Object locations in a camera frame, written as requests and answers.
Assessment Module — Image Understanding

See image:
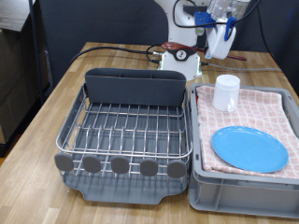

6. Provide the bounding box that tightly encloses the black power cable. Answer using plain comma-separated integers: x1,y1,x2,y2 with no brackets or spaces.
70,43,168,64

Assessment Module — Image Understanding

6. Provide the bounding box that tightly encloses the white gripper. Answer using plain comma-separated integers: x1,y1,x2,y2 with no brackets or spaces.
204,23,237,61

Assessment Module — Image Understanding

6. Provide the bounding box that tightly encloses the black metal pole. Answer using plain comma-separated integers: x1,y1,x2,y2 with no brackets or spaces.
27,0,45,105

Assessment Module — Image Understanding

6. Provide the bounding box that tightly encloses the blue plate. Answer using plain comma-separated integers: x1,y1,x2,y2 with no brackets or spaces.
211,125,290,174

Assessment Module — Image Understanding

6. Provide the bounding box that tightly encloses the gray plastic drain tray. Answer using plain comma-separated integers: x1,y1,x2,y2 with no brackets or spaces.
57,83,190,205

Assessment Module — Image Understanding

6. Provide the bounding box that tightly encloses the black camera cable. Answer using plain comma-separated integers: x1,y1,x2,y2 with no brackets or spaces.
172,0,263,30

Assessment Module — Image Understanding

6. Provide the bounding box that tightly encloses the pink checkered cloth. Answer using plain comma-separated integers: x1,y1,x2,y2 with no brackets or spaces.
195,84,299,180

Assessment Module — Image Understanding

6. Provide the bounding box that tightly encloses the red-brown wooden spoon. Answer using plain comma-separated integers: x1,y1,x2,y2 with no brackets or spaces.
161,41,248,62

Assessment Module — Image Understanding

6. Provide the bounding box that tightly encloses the gray plastic crate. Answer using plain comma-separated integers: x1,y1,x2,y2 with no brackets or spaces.
188,82,299,219

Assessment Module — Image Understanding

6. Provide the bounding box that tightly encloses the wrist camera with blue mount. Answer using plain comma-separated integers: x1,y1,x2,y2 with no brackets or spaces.
193,10,238,42

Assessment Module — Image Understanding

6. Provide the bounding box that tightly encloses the steel wire dish rack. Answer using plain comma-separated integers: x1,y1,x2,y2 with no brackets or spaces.
54,82,194,179

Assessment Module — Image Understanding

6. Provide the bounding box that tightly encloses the dark partition panel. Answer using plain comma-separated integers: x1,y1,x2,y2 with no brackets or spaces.
38,0,299,91

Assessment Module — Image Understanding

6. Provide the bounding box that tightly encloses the white mug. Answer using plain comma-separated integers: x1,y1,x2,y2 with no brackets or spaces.
212,74,241,113

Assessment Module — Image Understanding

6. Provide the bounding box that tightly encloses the dark gray cutlery holder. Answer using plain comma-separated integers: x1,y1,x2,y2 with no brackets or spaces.
84,67,187,107

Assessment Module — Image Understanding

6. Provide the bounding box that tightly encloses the cardboard box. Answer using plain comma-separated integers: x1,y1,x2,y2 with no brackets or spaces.
0,27,40,145

